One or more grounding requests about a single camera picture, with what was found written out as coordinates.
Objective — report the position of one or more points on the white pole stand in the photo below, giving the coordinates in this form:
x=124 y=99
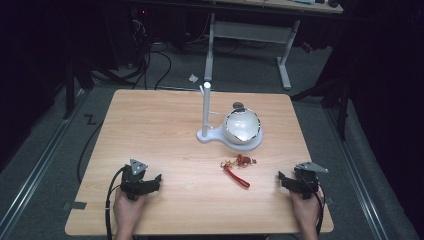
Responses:
x=206 y=113

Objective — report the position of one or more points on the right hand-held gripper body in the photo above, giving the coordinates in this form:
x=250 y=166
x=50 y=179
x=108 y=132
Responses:
x=305 y=181

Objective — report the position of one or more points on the person's left hand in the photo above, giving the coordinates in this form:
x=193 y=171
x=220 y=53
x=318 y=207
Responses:
x=128 y=208

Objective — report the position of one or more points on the dark round disc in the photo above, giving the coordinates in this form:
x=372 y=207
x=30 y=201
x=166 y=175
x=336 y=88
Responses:
x=238 y=105

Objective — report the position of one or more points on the metal floor rail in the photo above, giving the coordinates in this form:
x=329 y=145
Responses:
x=33 y=173
x=356 y=180

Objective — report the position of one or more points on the person's right hand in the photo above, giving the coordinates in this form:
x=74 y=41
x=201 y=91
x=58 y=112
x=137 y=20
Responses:
x=306 y=210

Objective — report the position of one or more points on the wooden desk top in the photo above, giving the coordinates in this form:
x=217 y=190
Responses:
x=300 y=5

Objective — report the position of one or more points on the crumpled white paper scrap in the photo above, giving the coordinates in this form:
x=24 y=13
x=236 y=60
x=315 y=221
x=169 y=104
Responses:
x=193 y=78

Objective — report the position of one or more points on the black stand leg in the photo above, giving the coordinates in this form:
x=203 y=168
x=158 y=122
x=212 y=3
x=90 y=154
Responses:
x=69 y=90
x=343 y=106

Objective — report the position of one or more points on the white bowl with patterned rim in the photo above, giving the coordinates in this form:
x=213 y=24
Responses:
x=242 y=126

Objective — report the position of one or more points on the white metal desk frame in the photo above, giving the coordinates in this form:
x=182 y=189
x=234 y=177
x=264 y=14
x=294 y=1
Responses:
x=250 y=32

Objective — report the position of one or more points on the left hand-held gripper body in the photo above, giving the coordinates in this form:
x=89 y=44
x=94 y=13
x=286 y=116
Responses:
x=133 y=181

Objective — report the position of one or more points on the black tape strip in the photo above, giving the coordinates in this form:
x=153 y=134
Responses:
x=76 y=205

